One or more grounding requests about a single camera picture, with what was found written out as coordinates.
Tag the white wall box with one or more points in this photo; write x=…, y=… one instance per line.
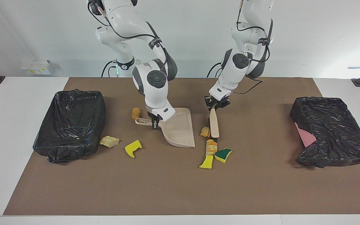
x=36, y=67

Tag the yellow sponge wedge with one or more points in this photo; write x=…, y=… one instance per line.
x=207, y=163

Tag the pale dumpling toy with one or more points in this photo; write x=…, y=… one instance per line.
x=109, y=141

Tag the black trash bag bin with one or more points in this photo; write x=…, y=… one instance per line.
x=336, y=131
x=70, y=125

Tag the beige plastic dustpan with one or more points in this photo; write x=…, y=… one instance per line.
x=180, y=131

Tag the beige hand brush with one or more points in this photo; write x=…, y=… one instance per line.
x=214, y=125

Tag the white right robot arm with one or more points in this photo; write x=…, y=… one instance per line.
x=155, y=93

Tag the brown croquette toy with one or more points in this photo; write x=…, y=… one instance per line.
x=135, y=113

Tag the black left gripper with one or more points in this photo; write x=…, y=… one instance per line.
x=218, y=102

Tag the brown table mat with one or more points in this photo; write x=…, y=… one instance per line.
x=180, y=187

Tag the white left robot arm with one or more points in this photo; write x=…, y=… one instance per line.
x=233, y=78

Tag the yellow boot-shaped sponge piece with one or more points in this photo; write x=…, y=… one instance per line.
x=132, y=148

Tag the pink bin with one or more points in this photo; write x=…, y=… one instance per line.
x=305, y=137

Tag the orange striped bread toy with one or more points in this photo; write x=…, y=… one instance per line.
x=205, y=132
x=211, y=148

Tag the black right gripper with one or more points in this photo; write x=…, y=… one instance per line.
x=155, y=118

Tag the yellow green sponge piece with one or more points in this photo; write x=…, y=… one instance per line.
x=223, y=155

